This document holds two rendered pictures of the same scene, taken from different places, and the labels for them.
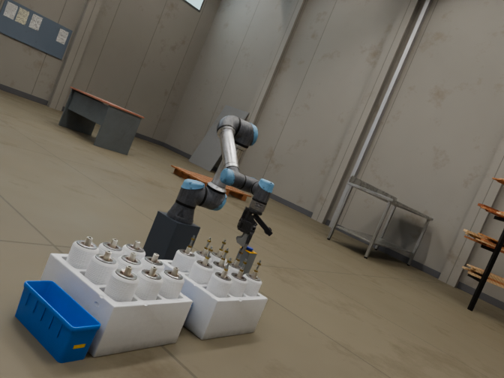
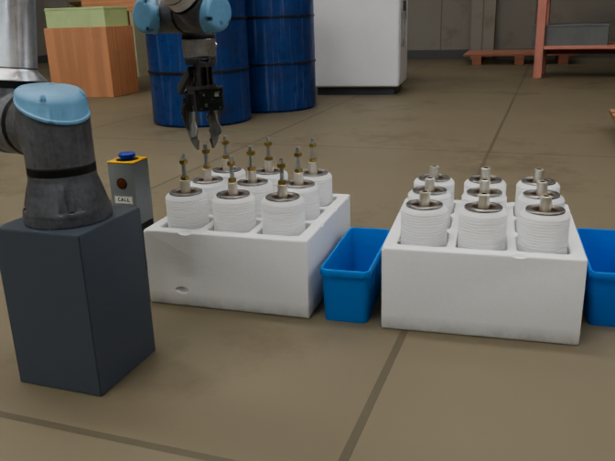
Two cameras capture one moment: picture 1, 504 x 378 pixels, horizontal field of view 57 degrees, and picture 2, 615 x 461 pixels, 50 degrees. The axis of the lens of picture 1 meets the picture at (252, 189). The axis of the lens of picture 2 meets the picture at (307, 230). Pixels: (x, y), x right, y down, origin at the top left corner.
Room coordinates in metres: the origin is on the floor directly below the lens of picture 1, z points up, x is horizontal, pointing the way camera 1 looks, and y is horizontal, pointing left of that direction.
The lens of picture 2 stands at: (2.47, 1.53, 0.63)
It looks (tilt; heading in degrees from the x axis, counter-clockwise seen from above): 18 degrees down; 252
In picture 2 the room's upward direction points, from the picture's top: 2 degrees counter-clockwise
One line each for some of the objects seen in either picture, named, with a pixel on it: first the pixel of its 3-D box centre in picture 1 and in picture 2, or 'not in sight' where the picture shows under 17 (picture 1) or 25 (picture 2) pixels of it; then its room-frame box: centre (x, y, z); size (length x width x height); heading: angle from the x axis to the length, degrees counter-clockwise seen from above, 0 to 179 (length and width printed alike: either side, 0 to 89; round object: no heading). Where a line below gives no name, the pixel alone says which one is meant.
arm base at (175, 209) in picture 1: (182, 211); (65, 190); (2.53, 0.31, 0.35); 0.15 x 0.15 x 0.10
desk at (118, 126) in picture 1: (99, 120); not in sight; (7.54, 2.74, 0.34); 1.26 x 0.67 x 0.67; 52
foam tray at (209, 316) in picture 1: (207, 296); (255, 245); (2.12, 0.00, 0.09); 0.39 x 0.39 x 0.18; 55
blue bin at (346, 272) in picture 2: not in sight; (359, 272); (1.92, 0.19, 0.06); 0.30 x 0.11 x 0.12; 56
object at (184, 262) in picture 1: (179, 271); (284, 236); (2.09, 0.16, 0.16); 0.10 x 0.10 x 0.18
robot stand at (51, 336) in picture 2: (169, 244); (80, 294); (2.53, 0.31, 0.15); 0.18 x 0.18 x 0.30; 52
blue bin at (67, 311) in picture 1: (55, 319); (605, 274); (1.42, 0.42, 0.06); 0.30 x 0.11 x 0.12; 57
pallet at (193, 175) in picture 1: (211, 184); not in sight; (7.76, 0.67, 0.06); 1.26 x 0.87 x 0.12; 142
